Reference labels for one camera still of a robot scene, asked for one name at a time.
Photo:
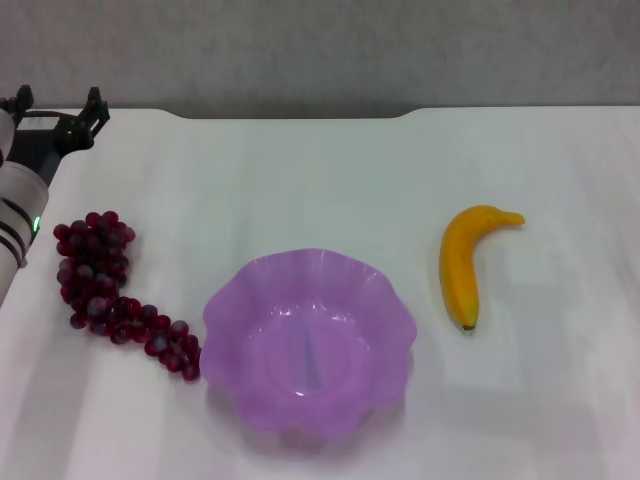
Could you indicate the yellow banana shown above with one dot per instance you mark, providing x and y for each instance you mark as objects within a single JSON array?
[{"x": 460, "y": 265}]

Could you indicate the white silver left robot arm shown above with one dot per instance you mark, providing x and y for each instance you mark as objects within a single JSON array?
[{"x": 17, "y": 200}]

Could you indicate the dark red grape bunch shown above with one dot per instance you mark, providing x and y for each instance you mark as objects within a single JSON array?
[{"x": 95, "y": 280}]

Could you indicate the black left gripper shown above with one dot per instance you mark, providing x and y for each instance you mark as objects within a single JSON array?
[{"x": 42, "y": 142}]

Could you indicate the purple scalloped plastic bowl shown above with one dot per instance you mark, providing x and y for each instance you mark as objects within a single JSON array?
[{"x": 307, "y": 345}]

